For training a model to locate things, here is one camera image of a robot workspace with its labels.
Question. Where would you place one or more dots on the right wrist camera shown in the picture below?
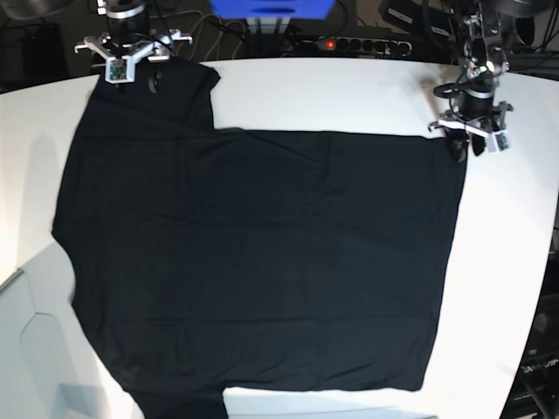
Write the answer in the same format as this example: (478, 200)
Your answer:
(117, 71)

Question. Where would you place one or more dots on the blue box overhead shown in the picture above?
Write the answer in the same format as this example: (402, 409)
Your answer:
(301, 9)

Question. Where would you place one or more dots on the black T-shirt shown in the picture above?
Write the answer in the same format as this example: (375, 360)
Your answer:
(208, 259)

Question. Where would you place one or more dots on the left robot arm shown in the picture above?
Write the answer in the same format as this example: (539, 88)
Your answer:
(477, 45)

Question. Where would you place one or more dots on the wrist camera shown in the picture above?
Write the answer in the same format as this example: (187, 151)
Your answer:
(117, 71)
(498, 141)

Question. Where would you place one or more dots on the black power strip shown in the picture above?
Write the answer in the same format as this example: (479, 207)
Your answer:
(374, 47)

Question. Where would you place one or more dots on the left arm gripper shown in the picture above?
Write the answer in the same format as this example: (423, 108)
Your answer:
(471, 117)

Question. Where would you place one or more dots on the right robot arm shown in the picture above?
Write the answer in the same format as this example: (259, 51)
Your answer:
(99, 69)

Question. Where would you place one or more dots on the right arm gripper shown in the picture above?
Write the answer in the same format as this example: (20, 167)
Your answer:
(130, 36)

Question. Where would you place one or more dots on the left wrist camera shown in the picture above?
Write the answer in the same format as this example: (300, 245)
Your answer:
(498, 141)

